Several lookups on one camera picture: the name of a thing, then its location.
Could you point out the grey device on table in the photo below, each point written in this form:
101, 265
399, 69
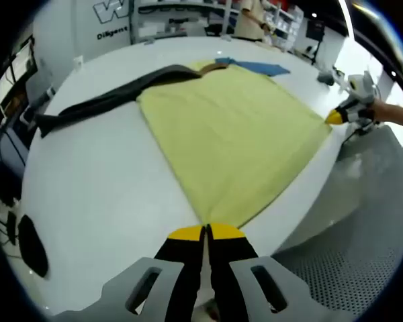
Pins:
324, 78

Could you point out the black oval pad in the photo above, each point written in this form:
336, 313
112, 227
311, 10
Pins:
33, 246

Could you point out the grey metal shelving unit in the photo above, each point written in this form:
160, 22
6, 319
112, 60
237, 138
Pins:
154, 13

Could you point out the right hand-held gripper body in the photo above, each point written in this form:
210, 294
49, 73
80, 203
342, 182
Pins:
362, 90

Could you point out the small white cup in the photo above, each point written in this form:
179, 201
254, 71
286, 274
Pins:
79, 62

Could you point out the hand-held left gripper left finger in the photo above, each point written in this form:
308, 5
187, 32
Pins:
184, 268

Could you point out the blue cloth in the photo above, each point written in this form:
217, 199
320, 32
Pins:
265, 68

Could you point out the person's left hand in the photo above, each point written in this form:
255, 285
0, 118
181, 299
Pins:
208, 312

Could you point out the person's right hand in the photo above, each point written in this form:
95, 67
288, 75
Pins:
379, 110

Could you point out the grey perforated panel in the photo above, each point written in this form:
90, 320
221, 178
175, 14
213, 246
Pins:
356, 218

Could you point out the white and grey office chair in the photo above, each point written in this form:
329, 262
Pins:
40, 105

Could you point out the glass office partition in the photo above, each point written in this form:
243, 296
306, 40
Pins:
20, 63

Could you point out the wall logo lettering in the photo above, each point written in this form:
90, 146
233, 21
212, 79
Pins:
111, 13

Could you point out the long ceiling light strip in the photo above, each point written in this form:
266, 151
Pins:
346, 16

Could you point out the yellow and dark grey garment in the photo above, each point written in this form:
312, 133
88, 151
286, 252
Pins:
238, 134

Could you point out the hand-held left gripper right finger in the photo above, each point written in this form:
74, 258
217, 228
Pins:
231, 255

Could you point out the black display screen on stand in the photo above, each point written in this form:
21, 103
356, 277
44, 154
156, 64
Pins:
315, 30

